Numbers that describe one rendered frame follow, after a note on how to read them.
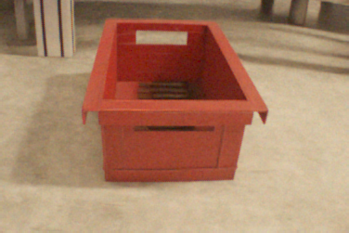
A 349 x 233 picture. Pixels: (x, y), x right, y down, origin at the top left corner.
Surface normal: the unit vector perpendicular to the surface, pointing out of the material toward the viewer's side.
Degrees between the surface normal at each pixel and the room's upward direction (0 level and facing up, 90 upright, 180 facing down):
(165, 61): 90
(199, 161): 90
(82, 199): 0
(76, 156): 0
